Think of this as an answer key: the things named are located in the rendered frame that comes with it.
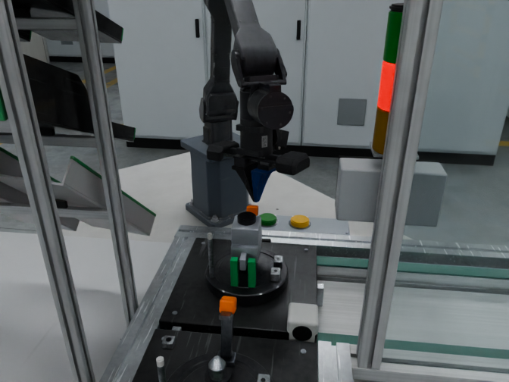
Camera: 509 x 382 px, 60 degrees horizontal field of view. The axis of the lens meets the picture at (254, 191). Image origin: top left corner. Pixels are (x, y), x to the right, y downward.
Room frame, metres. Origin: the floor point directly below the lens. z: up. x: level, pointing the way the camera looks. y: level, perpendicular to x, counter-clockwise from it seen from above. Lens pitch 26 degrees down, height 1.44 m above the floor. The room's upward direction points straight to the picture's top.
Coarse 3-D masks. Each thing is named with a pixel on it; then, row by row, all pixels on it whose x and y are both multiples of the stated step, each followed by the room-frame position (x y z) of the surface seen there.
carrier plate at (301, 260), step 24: (216, 240) 0.75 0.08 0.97; (192, 264) 0.67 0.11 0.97; (288, 264) 0.67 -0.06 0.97; (312, 264) 0.67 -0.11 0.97; (192, 288) 0.60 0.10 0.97; (288, 288) 0.60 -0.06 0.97; (312, 288) 0.60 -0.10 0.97; (168, 312) 0.54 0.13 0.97; (192, 312) 0.54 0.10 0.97; (216, 312) 0.54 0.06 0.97; (240, 312) 0.54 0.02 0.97; (264, 312) 0.54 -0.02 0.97; (264, 336) 0.50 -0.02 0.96; (288, 336) 0.50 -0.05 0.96
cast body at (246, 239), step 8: (240, 216) 0.62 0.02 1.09; (248, 216) 0.62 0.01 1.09; (256, 216) 0.64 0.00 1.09; (240, 224) 0.61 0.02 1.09; (248, 224) 0.61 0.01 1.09; (256, 224) 0.61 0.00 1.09; (232, 232) 0.60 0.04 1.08; (240, 232) 0.60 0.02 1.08; (248, 232) 0.60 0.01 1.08; (256, 232) 0.60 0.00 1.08; (232, 240) 0.60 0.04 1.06; (240, 240) 0.60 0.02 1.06; (248, 240) 0.60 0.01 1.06; (256, 240) 0.60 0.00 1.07; (232, 248) 0.59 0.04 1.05; (240, 248) 0.59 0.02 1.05; (248, 248) 0.59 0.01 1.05; (256, 248) 0.59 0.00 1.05; (232, 256) 0.59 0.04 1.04; (240, 256) 0.58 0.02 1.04; (248, 256) 0.59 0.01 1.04; (256, 256) 0.59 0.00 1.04; (240, 264) 0.57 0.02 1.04
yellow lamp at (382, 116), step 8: (376, 112) 0.49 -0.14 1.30; (384, 112) 0.47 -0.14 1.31; (376, 120) 0.48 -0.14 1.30; (384, 120) 0.47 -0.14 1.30; (376, 128) 0.48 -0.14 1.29; (384, 128) 0.47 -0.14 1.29; (376, 136) 0.48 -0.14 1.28; (384, 136) 0.47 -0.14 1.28; (376, 144) 0.48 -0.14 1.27; (384, 144) 0.47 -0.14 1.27
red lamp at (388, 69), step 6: (384, 66) 0.48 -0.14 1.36; (390, 66) 0.47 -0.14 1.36; (384, 72) 0.48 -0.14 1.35; (390, 72) 0.47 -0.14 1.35; (384, 78) 0.48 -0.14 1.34; (390, 78) 0.47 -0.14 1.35; (384, 84) 0.48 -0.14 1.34; (390, 84) 0.47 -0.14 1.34; (384, 90) 0.47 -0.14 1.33; (390, 90) 0.47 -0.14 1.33; (378, 96) 0.49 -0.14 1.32; (384, 96) 0.47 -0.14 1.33; (390, 96) 0.47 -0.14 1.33; (378, 102) 0.49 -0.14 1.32; (384, 102) 0.47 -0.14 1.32; (384, 108) 0.47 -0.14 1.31
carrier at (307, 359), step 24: (192, 336) 0.49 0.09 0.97; (216, 336) 0.49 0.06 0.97; (240, 336) 0.49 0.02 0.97; (144, 360) 0.44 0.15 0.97; (168, 360) 0.44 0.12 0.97; (192, 360) 0.42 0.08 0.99; (216, 360) 0.37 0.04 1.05; (240, 360) 0.42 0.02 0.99; (264, 360) 0.44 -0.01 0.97; (288, 360) 0.44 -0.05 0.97; (312, 360) 0.44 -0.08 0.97
